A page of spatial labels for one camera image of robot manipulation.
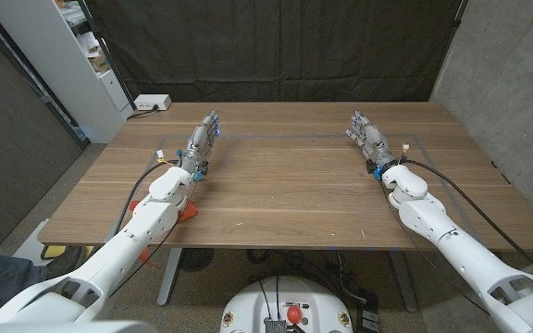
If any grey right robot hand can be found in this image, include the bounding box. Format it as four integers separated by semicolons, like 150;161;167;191
344;109;400;179

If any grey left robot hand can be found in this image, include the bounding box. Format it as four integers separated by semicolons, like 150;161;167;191
180;109;222;181

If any orange satin ribbon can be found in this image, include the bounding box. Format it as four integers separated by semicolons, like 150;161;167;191
129;199;199;270

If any white power strip box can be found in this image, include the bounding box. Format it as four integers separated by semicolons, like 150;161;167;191
134;93;173;112

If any round black floor fan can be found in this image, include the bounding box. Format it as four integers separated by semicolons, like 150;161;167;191
179;248;216;273

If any black fabric backdrop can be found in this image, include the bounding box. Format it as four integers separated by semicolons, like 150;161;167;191
83;0;463;104

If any black backdrop stand pole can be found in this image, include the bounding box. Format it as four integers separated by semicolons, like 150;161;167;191
76;0;138;112

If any small cardboard box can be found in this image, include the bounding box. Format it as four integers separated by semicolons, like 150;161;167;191
87;49;111;73

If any grey table leg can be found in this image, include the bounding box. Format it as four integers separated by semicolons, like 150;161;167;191
156;248;184;307
386;252;419;314

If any white shelf cabinet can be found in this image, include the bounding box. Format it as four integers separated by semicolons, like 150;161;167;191
0;0;134;144

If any black floor power strip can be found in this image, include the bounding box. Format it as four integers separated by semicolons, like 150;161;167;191
356;295;381;333

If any dark shoe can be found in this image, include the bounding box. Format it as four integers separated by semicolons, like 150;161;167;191
45;245;87;279

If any yellow object under table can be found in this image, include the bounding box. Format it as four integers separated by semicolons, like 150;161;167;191
41;244;68;260

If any white robot torso base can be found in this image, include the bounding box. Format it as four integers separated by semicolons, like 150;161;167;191
219;276;354;333

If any red emergency stop button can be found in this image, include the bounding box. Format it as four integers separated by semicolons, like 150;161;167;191
286;305;304;325

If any black power strip cord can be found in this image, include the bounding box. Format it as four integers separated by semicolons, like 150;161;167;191
126;105;160;121

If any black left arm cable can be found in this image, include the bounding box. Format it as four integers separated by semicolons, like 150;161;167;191
112;159;180;236

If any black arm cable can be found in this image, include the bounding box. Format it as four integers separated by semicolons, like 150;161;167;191
401;158;533;282
112;159;180;236

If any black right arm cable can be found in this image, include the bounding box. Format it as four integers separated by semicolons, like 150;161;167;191
401;158;533;282

